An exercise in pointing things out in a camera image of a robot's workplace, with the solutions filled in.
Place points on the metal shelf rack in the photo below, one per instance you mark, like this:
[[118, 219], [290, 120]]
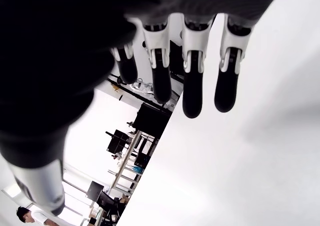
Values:
[[125, 166]]

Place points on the black box cabinet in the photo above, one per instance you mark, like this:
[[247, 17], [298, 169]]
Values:
[[152, 120]]

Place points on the black monitor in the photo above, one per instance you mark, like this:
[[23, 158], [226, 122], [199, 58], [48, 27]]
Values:
[[95, 191]]

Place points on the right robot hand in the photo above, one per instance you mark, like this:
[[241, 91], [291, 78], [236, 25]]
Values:
[[50, 48]]

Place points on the person in white shirt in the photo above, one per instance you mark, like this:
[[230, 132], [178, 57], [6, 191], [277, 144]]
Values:
[[25, 214]]

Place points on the black open crate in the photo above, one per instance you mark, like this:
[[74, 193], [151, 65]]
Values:
[[117, 140]]

